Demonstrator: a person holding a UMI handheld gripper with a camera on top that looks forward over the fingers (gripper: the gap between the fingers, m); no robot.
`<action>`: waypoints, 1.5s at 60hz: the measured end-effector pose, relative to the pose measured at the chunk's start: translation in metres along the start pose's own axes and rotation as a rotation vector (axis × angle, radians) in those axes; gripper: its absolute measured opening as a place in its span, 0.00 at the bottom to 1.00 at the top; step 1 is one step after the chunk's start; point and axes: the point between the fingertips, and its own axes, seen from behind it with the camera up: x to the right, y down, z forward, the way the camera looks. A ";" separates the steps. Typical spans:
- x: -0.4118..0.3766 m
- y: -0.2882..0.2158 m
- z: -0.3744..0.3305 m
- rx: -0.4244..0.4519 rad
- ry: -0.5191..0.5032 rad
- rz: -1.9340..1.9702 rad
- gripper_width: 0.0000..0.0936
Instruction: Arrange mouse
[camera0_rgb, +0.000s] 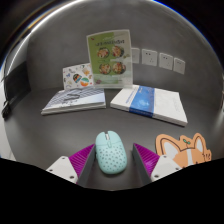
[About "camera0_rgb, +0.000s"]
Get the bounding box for black monitor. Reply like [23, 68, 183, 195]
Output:
[1, 60, 32, 119]

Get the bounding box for green menu sign stand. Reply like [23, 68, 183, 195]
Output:
[86, 29, 134, 88]

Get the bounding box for grey striped book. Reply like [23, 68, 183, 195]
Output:
[40, 87, 107, 116]

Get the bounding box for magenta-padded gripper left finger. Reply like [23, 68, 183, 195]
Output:
[45, 143, 98, 188]

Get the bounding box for white and blue book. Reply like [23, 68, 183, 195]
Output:
[109, 84, 189, 128]

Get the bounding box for white sticker card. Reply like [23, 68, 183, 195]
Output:
[62, 62, 95, 91]

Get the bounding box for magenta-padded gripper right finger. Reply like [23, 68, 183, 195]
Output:
[132, 143, 183, 187]

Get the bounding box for white wall socket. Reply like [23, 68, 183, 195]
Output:
[173, 57, 186, 75]
[131, 47, 141, 65]
[158, 52, 175, 71]
[141, 48, 159, 67]

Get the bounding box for orange corgi-shaped mouse pad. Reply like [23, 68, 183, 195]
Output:
[155, 132, 213, 169]

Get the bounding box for mint green computer mouse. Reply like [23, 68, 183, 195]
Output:
[95, 130, 128, 175]

